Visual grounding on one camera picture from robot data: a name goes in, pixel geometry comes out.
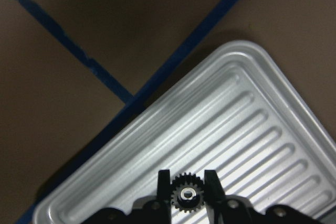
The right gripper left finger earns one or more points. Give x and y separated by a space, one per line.
164 192

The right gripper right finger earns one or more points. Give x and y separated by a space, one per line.
214 196

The black bearing gear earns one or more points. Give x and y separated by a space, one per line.
187 193

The silver ribbed metal tray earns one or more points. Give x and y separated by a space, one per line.
235 113

